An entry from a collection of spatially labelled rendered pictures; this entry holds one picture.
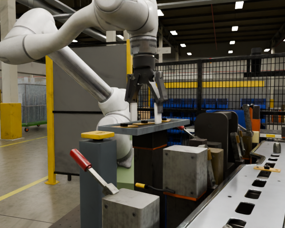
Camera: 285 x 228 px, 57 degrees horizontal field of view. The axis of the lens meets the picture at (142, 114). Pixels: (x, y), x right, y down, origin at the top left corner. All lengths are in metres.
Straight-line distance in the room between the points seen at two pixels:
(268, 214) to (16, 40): 1.01
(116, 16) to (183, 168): 0.43
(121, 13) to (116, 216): 0.48
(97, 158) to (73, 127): 3.21
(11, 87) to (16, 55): 7.48
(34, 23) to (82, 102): 2.58
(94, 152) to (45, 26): 0.77
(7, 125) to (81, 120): 5.09
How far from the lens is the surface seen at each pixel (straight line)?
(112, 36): 5.83
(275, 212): 0.67
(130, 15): 0.74
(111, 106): 1.43
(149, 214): 0.50
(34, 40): 1.11
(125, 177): 1.46
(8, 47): 1.18
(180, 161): 0.70
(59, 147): 4.01
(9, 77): 8.65
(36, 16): 1.29
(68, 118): 3.87
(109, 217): 0.52
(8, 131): 8.66
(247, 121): 1.47
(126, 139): 1.39
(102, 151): 0.64
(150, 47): 0.87
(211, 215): 0.61
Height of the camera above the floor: 1.25
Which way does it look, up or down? 3 degrees down
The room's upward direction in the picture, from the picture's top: straight up
